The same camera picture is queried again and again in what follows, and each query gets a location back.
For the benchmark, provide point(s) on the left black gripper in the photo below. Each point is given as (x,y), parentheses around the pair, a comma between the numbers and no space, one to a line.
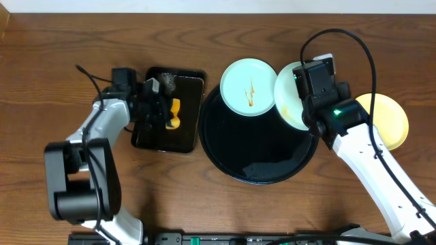
(160,111)

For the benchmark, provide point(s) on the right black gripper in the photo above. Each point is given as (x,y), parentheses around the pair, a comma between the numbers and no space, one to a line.
(344,92)

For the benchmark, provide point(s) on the green and yellow sponge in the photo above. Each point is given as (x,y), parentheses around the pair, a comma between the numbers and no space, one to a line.
(173,121)

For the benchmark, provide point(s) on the light blue plate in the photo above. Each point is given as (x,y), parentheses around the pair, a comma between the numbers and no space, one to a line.
(247,87)
(287,101)

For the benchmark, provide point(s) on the yellow plate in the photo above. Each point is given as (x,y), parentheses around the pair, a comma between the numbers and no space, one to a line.
(391,121)

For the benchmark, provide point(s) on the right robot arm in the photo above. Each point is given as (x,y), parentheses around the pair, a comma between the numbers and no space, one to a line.
(406,211)

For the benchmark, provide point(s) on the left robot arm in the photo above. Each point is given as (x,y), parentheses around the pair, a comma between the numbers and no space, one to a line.
(83,186)

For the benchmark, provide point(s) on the black rectangular water tray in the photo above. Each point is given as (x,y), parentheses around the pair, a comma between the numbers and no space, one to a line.
(186,85)

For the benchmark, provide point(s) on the black round tray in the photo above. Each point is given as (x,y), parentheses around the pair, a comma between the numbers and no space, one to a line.
(257,150)

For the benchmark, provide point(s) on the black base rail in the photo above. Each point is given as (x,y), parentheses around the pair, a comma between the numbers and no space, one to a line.
(180,239)

